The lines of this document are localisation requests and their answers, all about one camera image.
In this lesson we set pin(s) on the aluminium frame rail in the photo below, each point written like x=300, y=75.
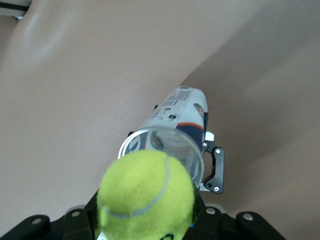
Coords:
x=12, y=7

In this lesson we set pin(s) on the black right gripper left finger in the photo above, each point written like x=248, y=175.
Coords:
x=75, y=225

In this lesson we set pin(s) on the yellow-green tennis ball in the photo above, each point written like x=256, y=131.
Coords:
x=145, y=190

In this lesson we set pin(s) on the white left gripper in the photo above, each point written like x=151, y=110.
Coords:
x=209, y=137

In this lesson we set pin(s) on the clear labelled tennis ball can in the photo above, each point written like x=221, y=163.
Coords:
x=180, y=112

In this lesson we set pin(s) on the brown table mat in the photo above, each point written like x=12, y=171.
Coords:
x=75, y=100

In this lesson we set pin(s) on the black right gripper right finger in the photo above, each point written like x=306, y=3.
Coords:
x=212, y=225

